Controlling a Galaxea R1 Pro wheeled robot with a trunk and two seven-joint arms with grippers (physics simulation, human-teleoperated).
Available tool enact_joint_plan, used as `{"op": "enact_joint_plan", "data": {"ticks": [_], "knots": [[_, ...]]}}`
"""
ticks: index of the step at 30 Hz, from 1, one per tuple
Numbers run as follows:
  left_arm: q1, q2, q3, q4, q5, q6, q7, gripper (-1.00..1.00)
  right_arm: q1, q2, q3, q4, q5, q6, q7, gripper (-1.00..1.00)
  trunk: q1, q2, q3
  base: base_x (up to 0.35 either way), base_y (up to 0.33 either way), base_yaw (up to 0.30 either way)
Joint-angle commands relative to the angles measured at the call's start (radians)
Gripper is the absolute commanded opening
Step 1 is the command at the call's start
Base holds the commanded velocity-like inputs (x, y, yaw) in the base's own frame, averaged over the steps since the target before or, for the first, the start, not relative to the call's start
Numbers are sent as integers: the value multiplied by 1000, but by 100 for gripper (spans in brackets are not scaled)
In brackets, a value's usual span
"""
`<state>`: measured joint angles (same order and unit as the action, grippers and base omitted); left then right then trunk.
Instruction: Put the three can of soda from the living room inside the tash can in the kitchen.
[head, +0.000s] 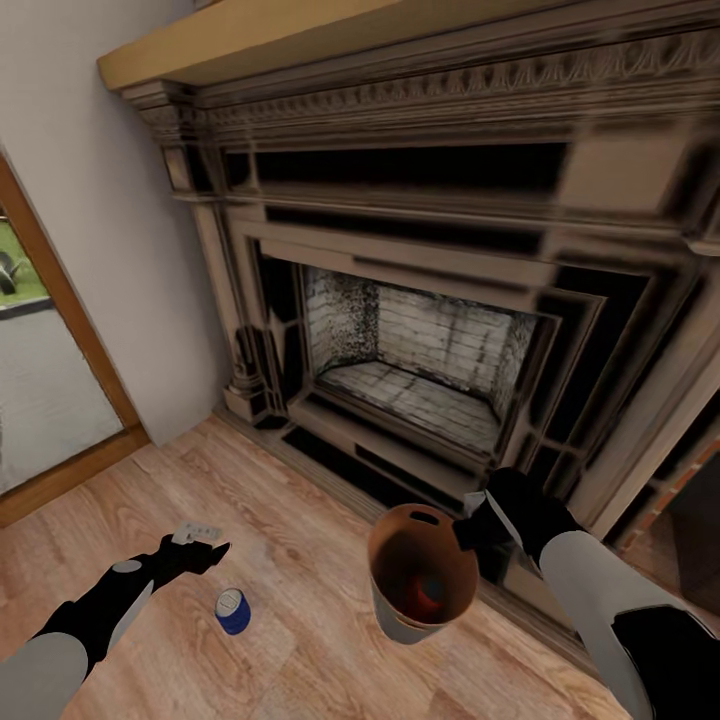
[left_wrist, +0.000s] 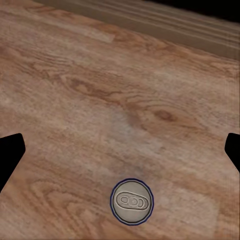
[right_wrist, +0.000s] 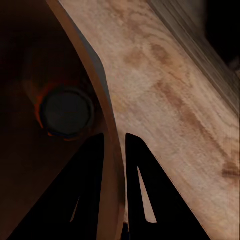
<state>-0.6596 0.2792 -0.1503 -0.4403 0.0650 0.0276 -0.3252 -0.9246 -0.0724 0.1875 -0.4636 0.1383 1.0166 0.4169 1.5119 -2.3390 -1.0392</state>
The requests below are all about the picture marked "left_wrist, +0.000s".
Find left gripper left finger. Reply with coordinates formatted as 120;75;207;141
0;133;26;192

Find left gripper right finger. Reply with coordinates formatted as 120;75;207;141
224;133;240;172

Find can of soda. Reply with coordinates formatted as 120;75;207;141
110;178;154;226

